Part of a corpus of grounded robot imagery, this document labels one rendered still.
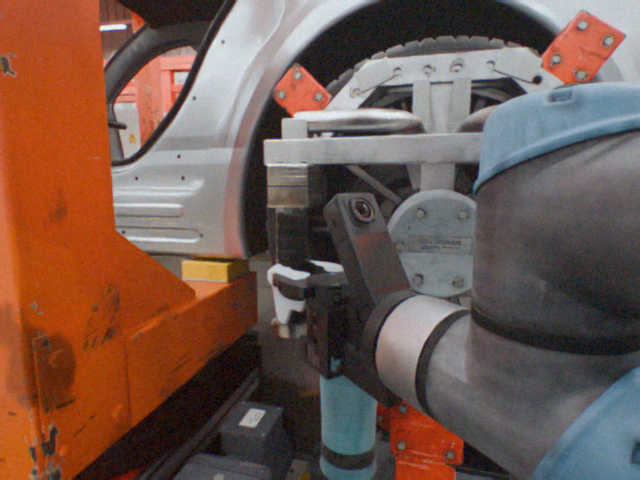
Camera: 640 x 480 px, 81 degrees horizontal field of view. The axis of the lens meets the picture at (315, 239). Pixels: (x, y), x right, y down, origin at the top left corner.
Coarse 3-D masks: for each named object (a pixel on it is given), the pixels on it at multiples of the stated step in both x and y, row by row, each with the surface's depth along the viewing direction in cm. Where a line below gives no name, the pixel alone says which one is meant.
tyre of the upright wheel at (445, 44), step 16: (400, 48) 66; (416, 48) 65; (432, 48) 64; (448, 48) 63; (464, 48) 63; (480, 48) 62; (496, 48) 62; (528, 48) 61; (336, 80) 70; (272, 208) 76; (272, 224) 76; (272, 240) 77; (272, 256) 77
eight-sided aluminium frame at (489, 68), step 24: (504, 48) 54; (360, 72) 59; (384, 72) 58; (408, 72) 58; (432, 72) 57; (456, 72) 56; (480, 72) 55; (504, 72) 54; (528, 72) 53; (336, 96) 61; (360, 96) 60
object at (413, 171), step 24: (384, 96) 67; (408, 96) 66; (480, 96) 64; (504, 96) 62; (336, 168) 84; (360, 168) 72; (408, 168) 70; (456, 168) 68; (384, 192) 72; (408, 192) 71; (456, 192) 68; (312, 216) 76; (384, 216) 73; (312, 240) 77
